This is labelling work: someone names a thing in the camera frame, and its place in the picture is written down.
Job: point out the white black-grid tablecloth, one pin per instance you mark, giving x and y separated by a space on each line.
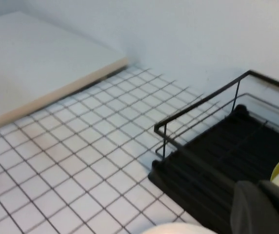
81 158

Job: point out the white board with wooden edge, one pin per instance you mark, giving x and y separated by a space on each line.
44 61

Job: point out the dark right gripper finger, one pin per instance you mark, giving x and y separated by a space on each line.
264 212

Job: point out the white plate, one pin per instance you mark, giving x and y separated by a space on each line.
178 229

